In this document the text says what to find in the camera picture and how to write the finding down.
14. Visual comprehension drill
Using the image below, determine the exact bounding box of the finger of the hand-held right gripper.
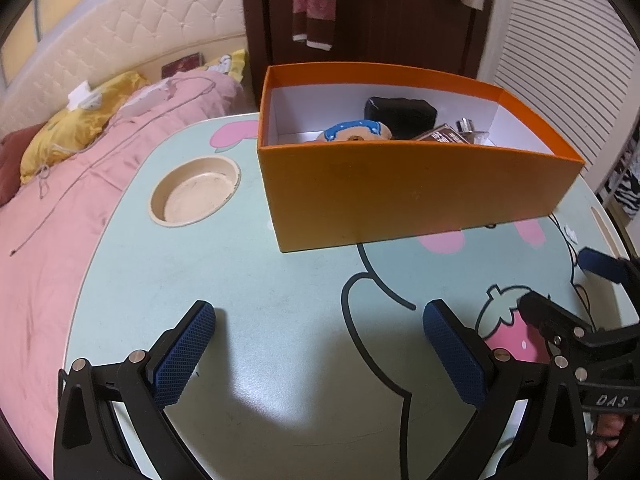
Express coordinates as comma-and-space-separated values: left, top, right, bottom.
577, 247, 640, 286
517, 291, 596, 358

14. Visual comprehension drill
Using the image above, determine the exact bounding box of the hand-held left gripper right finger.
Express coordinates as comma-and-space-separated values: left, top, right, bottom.
422, 299, 588, 480

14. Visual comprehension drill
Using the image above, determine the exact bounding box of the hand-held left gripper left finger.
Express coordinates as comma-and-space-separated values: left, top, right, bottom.
52, 300, 217, 480

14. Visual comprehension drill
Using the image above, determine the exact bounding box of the orange cardboard box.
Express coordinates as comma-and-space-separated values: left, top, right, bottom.
257, 62, 586, 253

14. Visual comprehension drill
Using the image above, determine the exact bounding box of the brown card box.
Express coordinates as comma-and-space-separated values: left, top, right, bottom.
412, 124, 473, 145

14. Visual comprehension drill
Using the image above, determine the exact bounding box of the bear plush with blue cap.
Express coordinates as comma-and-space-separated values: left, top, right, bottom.
315, 119, 393, 144

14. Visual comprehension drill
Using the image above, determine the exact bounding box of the black pouch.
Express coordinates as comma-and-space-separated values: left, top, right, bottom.
364, 96, 437, 140

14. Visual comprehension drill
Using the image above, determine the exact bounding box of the person's right hand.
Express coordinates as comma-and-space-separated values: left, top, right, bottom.
592, 412, 628, 461

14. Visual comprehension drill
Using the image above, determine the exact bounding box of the zebra striped cloth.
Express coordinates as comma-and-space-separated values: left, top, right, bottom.
602, 145, 640, 218

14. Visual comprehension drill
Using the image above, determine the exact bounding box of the beige round cup holder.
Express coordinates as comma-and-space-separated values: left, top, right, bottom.
148, 155, 242, 227

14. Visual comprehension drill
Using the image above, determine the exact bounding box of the pink blanket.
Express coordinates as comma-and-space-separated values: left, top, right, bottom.
0, 71, 261, 478

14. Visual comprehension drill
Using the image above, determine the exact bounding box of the white louvered door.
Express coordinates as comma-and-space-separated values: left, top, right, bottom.
482, 0, 640, 201

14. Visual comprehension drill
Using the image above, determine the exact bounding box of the white cloth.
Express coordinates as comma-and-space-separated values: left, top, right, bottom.
117, 80, 176, 121

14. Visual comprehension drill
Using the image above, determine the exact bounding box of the dark red pillow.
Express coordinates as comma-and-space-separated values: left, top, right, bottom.
0, 127, 48, 206

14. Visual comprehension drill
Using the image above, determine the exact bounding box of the white tissue pack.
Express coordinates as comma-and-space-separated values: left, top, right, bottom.
66, 82, 103, 110

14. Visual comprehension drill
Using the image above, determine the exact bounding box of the yellow white printed pillow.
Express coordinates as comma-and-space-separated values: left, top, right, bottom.
202, 50, 248, 83

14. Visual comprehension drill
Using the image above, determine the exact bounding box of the dark wooden door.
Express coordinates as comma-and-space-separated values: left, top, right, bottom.
240, 0, 496, 116

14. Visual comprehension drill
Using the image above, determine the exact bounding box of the cream tufted headboard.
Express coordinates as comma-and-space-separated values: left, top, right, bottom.
0, 0, 248, 133

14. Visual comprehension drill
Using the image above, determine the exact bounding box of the striped maroon pink scarf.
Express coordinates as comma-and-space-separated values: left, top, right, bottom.
291, 0, 338, 51

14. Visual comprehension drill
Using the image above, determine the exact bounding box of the grey cord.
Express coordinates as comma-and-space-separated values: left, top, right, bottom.
10, 72, 216, 256

